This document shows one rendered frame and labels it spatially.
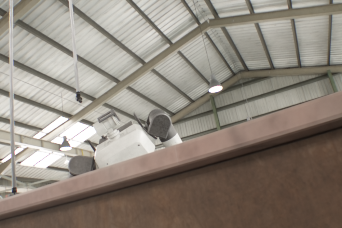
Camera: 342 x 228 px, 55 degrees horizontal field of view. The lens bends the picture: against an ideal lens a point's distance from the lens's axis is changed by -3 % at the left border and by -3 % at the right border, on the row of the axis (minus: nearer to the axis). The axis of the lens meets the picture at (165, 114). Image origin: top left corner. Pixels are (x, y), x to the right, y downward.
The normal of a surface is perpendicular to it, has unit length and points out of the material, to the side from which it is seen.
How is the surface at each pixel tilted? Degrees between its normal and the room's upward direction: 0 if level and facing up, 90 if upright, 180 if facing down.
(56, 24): 164
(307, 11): 90
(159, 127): 120
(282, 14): 90
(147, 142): 92
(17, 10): 90
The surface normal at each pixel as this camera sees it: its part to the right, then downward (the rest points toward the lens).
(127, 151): 0.16, 0.16
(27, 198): -0.51, -0.20
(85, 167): 0.04, -0.40
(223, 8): -0.08, 0.97
